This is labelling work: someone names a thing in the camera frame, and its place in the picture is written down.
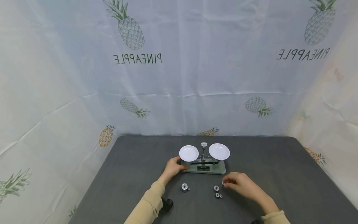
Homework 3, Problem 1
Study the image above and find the person's left hand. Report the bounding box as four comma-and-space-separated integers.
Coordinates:
160, 156, 189, 186

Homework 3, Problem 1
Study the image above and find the person's right hand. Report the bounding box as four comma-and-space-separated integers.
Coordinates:
222, 172, 264, 203

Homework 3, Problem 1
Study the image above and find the balance scale with white pans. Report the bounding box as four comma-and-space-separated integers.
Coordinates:
179, 142, 231, 175

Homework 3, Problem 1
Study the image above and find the person's right forearm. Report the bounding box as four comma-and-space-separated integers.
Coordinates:
257, 192, 291, 224

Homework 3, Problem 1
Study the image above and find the person's left forearm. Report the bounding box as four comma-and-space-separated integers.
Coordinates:
124, 177, 168, 224

